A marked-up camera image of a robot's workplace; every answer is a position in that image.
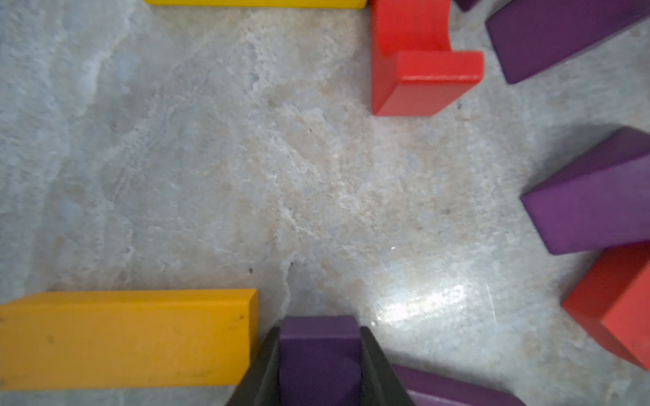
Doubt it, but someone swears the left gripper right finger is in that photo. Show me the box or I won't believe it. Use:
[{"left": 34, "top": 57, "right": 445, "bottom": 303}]
[{"left": 361, "top": 326, "right": 416, "bottom": 406}]

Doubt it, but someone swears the red rectangular brick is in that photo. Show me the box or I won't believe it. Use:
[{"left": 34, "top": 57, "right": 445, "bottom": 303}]
[{"left": 562, "top": 242, "right": 649, "bottom": 370}]

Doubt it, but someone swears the yellow long brick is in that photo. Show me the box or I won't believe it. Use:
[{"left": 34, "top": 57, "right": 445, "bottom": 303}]
[{"left": 146, "top": 0, "right": 367, "bottom": 9}]

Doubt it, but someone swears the purple small brick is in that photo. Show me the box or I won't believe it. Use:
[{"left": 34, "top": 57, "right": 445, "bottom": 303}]
[{"left": 279, "top": 316, "right": 362, "bottom": 405}]

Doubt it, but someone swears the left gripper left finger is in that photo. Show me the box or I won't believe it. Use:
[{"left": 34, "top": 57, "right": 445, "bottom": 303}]
[{"left": 226, "top": 326, "right": 280, "bottom": 406}]

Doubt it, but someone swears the yellow-orange brick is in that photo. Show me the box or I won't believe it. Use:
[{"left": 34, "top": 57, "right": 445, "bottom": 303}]
[{"left": 1, "top": 289, "right": 259, "bottom": 391}]

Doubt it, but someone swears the red arch brick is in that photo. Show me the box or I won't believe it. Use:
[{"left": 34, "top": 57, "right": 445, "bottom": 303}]
[{"left": 371, "top": 0, "right": 485, "bottom": 117}]

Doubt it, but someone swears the purple long brick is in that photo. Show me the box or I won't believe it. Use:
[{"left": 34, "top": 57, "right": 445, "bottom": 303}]
[{"left": 393, "top": 365, "right": 526, "bottom": 406}]

